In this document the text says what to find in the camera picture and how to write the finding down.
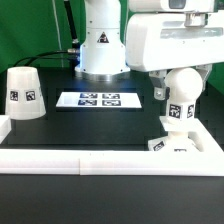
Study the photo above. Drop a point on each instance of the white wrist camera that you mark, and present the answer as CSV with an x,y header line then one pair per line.
x,y
201,6

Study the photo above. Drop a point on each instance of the white lamp shade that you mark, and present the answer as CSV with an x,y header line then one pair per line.
x,y
24,99

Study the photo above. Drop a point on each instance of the white lamp bulb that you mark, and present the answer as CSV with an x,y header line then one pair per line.
x,y
185,86

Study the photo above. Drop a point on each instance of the white lamp base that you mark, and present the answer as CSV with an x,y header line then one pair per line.
x,y
176,140

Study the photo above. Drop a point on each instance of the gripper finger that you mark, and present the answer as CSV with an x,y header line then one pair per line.
x,y
158,81
204,71

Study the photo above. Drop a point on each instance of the white U-shaped fence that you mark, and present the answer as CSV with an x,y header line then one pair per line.
x,y
207,160

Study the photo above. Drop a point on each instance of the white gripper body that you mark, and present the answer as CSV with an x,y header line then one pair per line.
x,y
161,41

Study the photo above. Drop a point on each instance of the white tag plate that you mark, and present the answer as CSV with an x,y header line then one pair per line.
x,y
98,100

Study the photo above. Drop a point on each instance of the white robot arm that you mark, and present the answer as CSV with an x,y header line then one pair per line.
x,y
103,54

